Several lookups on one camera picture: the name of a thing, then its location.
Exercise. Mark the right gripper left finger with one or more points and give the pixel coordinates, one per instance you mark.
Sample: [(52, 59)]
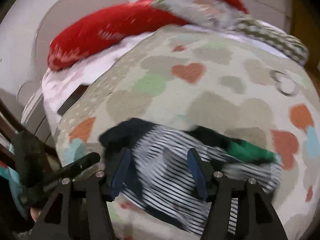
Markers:
[(78, 209)]

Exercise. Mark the dark smartphone on bed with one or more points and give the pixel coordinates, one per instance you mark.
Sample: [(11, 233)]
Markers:
[(72, 99)]

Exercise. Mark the olive cloud pattern bolster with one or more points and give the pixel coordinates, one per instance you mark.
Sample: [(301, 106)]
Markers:
[(289, 45)]

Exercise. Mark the floral grey pillow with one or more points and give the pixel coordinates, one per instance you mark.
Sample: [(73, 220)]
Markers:
[(211, 14)]

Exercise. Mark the heart patterned quilt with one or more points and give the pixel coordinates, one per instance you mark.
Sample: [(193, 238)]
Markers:
[(180, 78)]

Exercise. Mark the navy striped frog pants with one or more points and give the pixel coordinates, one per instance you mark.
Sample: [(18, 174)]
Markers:
[(166, 182)]

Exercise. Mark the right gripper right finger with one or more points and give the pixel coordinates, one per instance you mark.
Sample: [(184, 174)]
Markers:
[(239, 209)]

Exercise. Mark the long red pillow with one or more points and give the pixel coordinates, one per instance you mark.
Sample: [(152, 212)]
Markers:
[(103, 29)]

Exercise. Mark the rounded grey headboard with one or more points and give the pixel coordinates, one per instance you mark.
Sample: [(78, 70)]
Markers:
[(26, 32)]

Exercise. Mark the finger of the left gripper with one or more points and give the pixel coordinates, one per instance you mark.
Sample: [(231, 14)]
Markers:
[(70, 171)]

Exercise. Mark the white bed sheet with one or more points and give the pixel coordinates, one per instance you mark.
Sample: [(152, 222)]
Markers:
[(57, 86)]

